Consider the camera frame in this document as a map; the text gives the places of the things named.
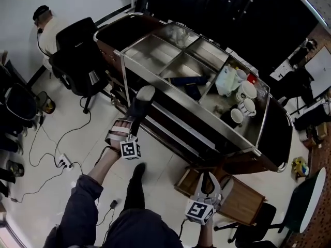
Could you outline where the stainless steel service cart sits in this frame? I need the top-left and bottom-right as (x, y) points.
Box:
(93, 12), (295, 175)

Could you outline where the person's left hand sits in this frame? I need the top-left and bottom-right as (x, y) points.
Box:
(113, 120), (132, 137)

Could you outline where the person's dark clothing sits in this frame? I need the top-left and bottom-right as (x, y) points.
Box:
(42, 174), (183, 248)

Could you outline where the person's right forearm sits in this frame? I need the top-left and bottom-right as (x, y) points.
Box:
(198, 220), (216, 248)

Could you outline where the short dark blue box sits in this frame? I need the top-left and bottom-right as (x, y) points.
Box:
(184, 84), (202, 101)

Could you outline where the black office chair with armrests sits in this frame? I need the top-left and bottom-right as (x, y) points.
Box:
(214, 202), (279, 245)

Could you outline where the wire mesh wastebasket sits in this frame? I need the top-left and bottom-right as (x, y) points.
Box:
(37, 91), (56, 115)

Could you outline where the brown wooden shoe rack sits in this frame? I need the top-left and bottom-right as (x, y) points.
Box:
(174, 164), (267, 227)

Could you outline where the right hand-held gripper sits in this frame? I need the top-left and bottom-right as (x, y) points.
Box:
(185, 171), (223, 226)

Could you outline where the dark grey slipper white insole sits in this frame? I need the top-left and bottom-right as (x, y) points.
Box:
(126, 85), (156, 125)

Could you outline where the white whiteboard on stand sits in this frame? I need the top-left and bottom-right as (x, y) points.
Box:
(304, 45), (331, 102)

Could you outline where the large black screen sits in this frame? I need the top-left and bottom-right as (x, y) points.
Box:
(134, 0), (319, 79)

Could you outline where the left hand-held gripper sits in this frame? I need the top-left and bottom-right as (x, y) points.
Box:
(104, 114), (143, 161)

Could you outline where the person's left forearm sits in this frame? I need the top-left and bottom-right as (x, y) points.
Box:
(87, 147), (122, 183)

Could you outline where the black stool chair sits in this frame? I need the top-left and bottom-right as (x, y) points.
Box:
(0, 63), (40, 149)

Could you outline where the black floor cable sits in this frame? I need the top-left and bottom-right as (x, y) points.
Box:
(10, 161), (84, 204)
(53, 97), (92, 165)

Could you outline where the green round table white top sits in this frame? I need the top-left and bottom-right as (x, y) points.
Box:
(285, 167), (327, 234)

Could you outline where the large white ceramic mug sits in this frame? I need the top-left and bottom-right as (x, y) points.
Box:
(234, 80), (258, 103)

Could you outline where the long dark blue box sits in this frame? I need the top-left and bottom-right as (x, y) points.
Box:
(163, 75), (209, 87)

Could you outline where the small round waste bin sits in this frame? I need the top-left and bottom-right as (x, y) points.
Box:
(6, 160), (25, 178)

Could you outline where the white power strip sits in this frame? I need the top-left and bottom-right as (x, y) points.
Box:
(55, 153), (73, 169)

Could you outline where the black mesh office chair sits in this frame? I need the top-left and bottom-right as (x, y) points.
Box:
(48, 17), (110, 114)

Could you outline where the white plastic bag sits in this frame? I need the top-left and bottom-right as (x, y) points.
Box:
(215, 64), (243, 97)

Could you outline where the black high-back office chair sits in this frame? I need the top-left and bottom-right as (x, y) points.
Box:
(277, 67), (315, 115)

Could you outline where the yellow bag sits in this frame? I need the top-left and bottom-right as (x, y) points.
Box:
(291, 157), (310, 178)

